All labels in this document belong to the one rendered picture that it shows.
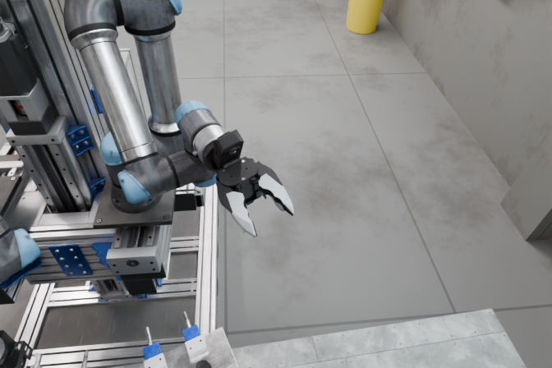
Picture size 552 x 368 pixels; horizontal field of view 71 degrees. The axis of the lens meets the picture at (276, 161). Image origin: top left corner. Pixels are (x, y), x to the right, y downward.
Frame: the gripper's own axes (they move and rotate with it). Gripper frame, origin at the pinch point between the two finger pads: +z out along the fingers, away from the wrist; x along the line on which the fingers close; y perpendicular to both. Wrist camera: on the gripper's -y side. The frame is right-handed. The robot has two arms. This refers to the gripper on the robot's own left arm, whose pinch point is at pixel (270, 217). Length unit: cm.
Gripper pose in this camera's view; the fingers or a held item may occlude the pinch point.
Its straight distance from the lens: 62.7
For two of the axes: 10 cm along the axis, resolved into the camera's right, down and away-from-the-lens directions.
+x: -8.5, 4.3, -3.0
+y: 0.8, 6.7, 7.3
